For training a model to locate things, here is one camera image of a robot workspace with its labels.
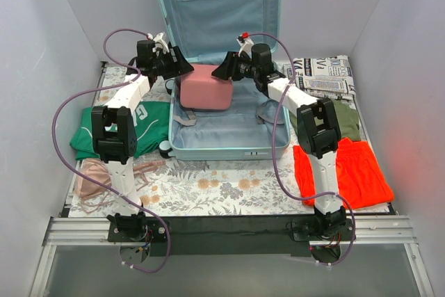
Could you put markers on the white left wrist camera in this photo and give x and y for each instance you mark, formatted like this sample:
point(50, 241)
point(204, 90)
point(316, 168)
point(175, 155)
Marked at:
point(160, 43)

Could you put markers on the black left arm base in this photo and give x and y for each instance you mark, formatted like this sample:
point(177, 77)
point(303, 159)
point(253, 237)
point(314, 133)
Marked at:
point(136, 228)

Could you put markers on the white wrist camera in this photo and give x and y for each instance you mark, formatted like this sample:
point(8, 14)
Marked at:
point(160, 43)
point(245, 45)

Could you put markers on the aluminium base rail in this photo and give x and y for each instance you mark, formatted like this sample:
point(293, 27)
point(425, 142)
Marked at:
point(232, 256)

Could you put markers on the floral patterned table mat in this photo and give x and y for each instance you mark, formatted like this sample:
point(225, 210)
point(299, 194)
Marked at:
point(200, 188)

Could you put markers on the olive green folded shirt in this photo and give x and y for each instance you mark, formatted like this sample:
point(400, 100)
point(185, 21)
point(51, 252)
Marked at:
point(348, 120)

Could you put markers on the newspaper print garment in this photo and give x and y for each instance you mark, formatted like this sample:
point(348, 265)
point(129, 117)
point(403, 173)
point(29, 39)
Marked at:
point(323, 77)

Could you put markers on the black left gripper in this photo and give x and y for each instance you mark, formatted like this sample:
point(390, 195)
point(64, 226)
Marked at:
point(172, 62)

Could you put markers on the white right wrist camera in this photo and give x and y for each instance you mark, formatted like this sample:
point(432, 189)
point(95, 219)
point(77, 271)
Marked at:
point(245, 45)

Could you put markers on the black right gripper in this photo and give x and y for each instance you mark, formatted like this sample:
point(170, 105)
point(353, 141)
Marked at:
point(231, 67)

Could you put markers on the pink toiletry case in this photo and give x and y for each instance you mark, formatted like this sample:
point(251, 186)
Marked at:
point(200, 90)

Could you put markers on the light blue suitcase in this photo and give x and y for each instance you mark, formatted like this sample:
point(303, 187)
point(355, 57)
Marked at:
point(253, 127)

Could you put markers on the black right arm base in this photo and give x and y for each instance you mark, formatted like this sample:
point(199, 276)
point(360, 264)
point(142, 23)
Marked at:
point(318, 226)

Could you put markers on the bright orange shorts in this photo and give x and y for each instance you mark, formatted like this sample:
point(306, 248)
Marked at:
point(360, 179)

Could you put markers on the beige pink bra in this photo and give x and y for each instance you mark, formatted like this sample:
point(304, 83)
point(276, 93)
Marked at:
point(92, 182)

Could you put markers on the green Guess t-shirt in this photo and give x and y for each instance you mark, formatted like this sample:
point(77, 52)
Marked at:
point(151, 122)

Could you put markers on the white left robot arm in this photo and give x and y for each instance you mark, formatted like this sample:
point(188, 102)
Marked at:
point(114, 136)

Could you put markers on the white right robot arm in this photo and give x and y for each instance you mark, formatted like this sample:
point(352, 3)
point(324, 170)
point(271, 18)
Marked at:
point(318, 128)

